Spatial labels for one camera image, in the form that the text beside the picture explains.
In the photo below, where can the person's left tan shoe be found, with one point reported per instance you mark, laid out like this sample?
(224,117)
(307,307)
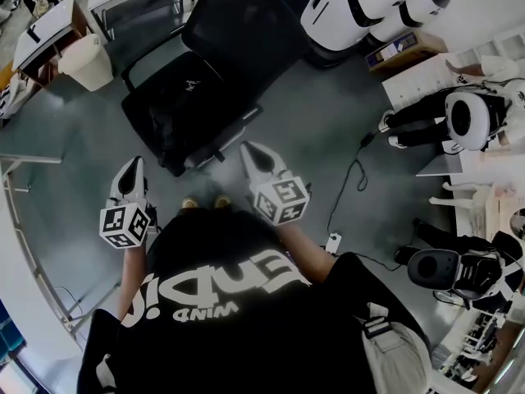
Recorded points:
(189,202)

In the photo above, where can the white cubby shelf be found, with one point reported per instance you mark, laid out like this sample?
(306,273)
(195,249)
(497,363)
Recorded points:
(422,80)

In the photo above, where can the beige worn pouch with buckle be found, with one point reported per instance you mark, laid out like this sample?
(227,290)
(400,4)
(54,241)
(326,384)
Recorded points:
(393,359)

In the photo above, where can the white head camera helmet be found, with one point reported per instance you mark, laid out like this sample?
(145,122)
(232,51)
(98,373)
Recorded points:
(467,121)

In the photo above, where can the black bag with white print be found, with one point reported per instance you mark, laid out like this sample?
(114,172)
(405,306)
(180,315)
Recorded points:
(193,97)

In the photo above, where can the cardboard box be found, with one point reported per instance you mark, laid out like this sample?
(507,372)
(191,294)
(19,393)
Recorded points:
(404,49)

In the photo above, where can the blue storage crate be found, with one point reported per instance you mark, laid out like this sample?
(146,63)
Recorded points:
(12,335)

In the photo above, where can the white power strip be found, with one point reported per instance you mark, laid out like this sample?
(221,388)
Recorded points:
(333,242)

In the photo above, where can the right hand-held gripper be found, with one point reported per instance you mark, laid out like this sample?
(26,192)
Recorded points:
(283,199)

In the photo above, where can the white desk with wooden side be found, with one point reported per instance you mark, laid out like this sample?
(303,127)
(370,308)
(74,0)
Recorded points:
(47,31)

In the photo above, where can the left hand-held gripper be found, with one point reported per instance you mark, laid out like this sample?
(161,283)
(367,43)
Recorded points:
(123,220)

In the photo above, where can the white waste bin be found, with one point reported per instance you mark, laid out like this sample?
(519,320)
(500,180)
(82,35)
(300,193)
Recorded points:
(86,62)

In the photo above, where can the white metal frame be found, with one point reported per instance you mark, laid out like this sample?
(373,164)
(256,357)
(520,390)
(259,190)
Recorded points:
(24,236)

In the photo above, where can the person's right forearm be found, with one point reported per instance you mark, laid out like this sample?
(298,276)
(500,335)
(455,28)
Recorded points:
(305,248)

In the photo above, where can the person's tan shoe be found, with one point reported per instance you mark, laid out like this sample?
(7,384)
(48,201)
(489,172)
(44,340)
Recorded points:
(189,202)
(222,201)

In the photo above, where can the white and black machine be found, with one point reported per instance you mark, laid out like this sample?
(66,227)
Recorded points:
(369,2)

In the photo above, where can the black office chair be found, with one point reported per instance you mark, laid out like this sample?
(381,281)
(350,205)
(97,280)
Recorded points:
(246,35)

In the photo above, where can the person's black printed t-shirt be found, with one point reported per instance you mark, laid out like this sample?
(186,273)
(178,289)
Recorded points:
(229,322)

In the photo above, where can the person's left forearm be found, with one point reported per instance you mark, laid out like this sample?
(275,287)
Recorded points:
(132,277)

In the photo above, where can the black power adapter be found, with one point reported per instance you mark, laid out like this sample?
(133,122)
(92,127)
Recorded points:
(366,139)

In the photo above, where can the person's right tan shoe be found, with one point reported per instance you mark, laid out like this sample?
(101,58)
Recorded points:
(222,201)

